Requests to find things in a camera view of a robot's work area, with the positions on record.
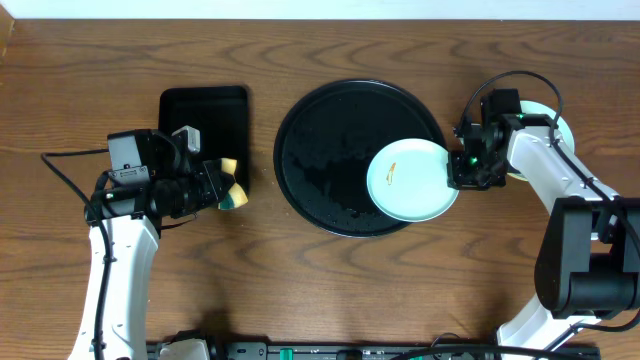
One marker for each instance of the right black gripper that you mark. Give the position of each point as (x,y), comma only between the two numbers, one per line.
(458,166)

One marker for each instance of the black rectangular tray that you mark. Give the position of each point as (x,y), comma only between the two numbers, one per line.
(222,116)

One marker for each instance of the round black tray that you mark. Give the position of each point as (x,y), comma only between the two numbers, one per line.
(326,143)

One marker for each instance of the green yellow sponge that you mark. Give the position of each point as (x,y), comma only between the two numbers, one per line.
(236,195)

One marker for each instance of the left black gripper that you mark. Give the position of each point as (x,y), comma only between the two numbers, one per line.
(211,182)

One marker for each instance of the light blue plate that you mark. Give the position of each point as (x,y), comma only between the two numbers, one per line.
(532,107)
(408,180)

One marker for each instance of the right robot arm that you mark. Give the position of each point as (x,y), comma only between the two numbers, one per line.
(587,269)

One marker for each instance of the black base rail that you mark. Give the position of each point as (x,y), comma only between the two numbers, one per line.
(195,344)

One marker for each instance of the light blue plate back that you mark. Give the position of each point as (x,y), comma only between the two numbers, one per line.
(408,180)

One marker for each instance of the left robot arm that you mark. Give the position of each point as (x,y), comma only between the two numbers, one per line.
(125,228)

